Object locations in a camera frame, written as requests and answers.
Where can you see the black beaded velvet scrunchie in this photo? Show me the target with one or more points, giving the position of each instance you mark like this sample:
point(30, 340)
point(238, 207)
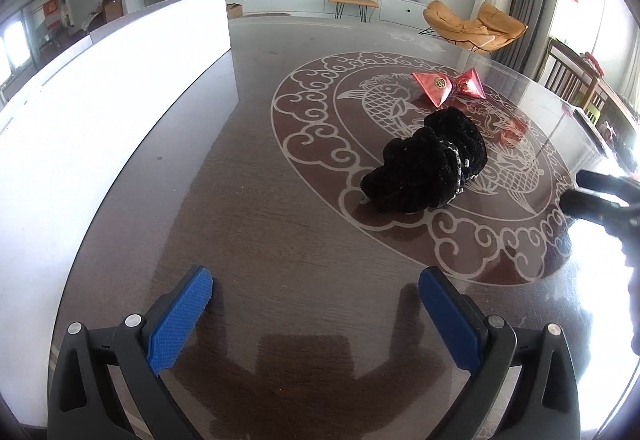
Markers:
point(425, 170)

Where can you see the wooden side cabinet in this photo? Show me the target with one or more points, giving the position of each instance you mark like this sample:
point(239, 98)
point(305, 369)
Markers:
point(112, 9)

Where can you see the wooden bench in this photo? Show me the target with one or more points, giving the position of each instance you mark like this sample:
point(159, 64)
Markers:
point(352, 1)

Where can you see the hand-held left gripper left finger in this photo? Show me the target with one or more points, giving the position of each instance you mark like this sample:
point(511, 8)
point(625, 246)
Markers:
point(177, 320)

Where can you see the wooden chair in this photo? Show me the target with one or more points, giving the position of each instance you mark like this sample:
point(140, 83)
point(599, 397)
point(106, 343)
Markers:
point(565, 75)

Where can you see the red cloth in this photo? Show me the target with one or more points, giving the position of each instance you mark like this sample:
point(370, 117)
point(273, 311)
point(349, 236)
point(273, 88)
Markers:
point(594, 62)

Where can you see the orange lounge chair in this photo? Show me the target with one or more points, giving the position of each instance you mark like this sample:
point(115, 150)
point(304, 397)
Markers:
point(455, 25)

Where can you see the white television cabinet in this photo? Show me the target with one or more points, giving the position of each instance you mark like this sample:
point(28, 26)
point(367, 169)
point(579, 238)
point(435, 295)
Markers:
point(290, 0)

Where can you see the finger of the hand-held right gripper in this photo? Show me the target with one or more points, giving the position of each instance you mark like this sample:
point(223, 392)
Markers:
point(600, 181)
point(585, 206)

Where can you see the red packet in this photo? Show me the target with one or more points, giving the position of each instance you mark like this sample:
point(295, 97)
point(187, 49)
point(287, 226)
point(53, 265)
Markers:
point(432, 87)

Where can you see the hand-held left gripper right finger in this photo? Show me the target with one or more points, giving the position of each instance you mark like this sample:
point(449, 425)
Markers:
point(447, 320)

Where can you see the brown cardboard box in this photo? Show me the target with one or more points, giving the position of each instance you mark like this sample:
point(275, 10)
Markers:
point(234, 11)

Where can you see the brown patterned desktop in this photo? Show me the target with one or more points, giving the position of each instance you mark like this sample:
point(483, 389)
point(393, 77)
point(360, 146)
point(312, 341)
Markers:
point(280, 220)

